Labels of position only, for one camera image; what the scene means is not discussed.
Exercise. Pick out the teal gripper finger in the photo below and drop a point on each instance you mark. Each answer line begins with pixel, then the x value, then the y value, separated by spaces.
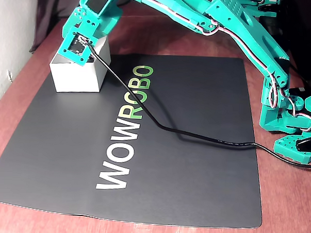
pixel 80 13
pixel 67 27

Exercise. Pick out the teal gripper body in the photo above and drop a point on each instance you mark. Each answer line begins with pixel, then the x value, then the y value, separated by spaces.
pixel 101 31

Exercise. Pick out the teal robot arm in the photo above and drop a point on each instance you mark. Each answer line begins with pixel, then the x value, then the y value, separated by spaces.
pixel 252 30

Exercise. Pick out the white cardboard box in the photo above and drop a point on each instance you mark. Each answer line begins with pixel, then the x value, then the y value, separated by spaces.
pixel 74 79

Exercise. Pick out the grey curtain cloth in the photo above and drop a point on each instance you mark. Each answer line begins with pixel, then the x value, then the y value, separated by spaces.
pixel 51 8

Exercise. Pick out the black WOWROBO printed mat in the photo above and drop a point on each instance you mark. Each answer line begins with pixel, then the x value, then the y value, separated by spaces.
pixel 66 143

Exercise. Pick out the black table clamp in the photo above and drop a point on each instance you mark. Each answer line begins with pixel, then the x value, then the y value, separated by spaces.
pixel 307 145

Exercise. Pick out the teal framed wrist camera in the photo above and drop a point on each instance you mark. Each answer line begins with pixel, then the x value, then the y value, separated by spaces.
pixel 76 44

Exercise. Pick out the teal robot base plate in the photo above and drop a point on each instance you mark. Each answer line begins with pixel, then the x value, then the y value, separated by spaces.
pixel 286 144

